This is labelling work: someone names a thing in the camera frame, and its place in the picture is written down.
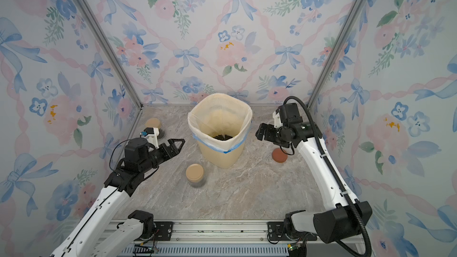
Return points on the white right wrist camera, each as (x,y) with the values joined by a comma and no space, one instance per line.
(277,120)

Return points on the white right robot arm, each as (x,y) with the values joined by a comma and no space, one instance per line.
(344,215)

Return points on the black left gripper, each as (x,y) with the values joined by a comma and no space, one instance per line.
(168,153)

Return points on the cream ribbed trash bin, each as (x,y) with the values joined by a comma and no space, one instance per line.
(222,160)

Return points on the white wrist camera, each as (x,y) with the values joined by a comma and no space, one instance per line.
(151,134)
(277,120)

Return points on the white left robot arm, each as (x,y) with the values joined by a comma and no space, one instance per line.
(140,162)

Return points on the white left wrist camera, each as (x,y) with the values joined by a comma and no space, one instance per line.
(151,134)

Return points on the glass jar light wood lid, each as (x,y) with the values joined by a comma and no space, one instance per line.
(155,123)

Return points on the aluminium mounting rail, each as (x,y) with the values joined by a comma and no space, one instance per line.
(222,231)

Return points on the translucent bin liner blue band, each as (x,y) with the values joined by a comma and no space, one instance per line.
(220,122)

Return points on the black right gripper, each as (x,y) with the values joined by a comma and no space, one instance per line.
(269,134)

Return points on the red jar lid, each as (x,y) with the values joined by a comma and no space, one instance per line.
(279,156)

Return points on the glass jar tan lid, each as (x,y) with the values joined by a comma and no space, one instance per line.
(195,175)

